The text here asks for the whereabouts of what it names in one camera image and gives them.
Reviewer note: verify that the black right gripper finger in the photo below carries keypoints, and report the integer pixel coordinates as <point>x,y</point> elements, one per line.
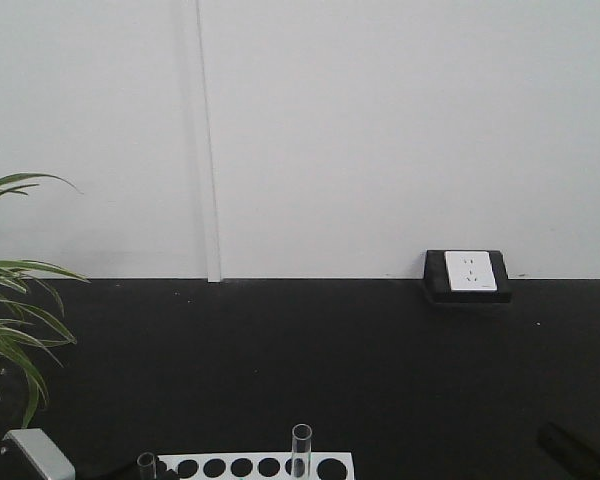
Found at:
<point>578,456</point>

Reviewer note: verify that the clear glass tube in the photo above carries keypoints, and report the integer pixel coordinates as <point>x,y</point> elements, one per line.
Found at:
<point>147,466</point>
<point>301,448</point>

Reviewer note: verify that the white test tube rack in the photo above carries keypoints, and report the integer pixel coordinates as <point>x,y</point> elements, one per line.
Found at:
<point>256,465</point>

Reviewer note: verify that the green spider plant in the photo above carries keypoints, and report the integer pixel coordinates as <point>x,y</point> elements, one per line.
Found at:
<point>25,326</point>

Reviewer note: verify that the white wall socket box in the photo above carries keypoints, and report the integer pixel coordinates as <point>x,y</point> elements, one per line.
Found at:
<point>466,276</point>

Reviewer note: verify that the white wall cable duct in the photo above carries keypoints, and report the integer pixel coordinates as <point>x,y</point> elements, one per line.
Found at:
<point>195,89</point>

